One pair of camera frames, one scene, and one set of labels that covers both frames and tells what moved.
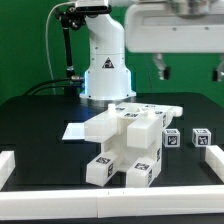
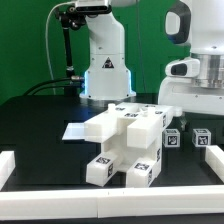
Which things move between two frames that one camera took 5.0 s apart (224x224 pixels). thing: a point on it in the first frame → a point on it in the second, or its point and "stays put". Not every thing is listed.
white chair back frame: x=143 y=124 stays put
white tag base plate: x=74 y=131 stays put
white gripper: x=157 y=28 → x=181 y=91
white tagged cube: x=201 y=137 stays put
